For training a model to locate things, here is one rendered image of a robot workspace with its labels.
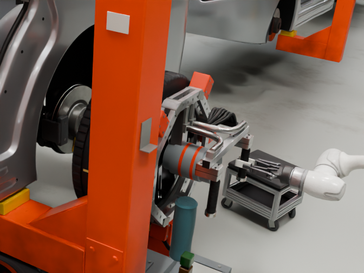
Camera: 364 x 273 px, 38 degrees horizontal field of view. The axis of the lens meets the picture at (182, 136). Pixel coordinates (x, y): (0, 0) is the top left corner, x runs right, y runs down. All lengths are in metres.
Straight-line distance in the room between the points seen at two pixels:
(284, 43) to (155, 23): 4.27
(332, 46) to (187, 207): 3.83
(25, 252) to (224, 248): 1.41
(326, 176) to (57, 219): 1.03
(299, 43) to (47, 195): 3.24
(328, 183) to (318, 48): 3.62
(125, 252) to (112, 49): 0.66
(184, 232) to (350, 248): 1.56
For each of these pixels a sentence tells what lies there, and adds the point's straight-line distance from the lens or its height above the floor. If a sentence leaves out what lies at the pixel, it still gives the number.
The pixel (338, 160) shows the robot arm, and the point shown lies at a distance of 2.21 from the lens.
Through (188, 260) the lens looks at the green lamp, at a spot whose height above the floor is 0.65.
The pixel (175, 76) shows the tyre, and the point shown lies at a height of 1.17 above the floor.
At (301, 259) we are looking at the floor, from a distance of 3.18.
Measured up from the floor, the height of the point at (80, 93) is 0.97.
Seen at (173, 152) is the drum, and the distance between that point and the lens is 2.06.
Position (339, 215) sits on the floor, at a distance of 3.72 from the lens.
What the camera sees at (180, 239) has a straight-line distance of 2.08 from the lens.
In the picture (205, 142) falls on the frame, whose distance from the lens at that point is 2.32.
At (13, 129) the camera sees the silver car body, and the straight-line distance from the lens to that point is 1.96.
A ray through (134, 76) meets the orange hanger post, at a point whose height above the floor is 1.33.
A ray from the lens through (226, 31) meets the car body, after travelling 4.62.
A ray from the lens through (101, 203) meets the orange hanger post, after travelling 1.70.
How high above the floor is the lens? 1.77
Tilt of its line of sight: 23 degrees down
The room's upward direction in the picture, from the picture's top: 7 degrees clockwise
